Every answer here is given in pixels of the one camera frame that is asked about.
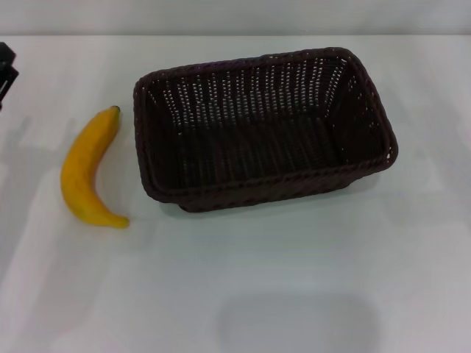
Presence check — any dark brown woven basket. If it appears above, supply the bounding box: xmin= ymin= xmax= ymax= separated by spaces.
xmin=132 ymin=46 xmax=400 ymax=215

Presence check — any yellow banana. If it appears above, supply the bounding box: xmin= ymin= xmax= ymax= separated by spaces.
xmin=60 ymin=105 xmax=131 ymax=229

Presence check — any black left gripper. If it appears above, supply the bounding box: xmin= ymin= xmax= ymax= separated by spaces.
xmin=0 ymin=41 xmax=20 ymax=111

